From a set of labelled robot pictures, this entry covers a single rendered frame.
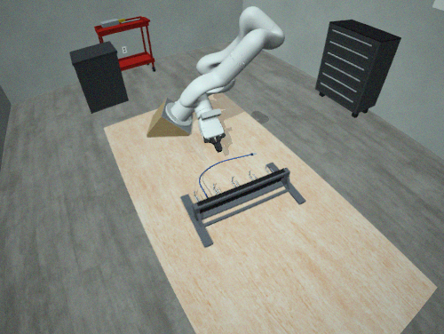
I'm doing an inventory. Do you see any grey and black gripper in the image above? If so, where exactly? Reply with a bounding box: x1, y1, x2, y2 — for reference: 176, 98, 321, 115
198, 117, 226, 153

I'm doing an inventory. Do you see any black patch panel rack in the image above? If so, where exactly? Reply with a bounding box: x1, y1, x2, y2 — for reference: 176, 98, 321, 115
180, 163, 305, 248

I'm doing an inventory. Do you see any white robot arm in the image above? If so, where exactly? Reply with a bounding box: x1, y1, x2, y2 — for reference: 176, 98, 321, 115
165, 6, 285, 127

